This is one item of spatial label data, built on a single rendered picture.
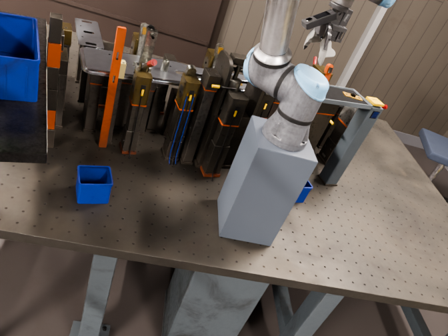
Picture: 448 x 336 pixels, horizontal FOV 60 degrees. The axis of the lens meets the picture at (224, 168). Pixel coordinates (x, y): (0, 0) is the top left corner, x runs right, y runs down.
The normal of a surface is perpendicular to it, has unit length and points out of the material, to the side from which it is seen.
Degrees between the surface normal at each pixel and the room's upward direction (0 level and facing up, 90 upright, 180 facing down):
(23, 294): 0
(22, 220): 0
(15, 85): 90
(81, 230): 0
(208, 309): 90
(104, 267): 90
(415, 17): 90
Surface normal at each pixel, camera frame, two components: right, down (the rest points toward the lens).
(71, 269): 0.31, -0.77
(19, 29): 0.36, 0.64
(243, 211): 0.04, 0.60
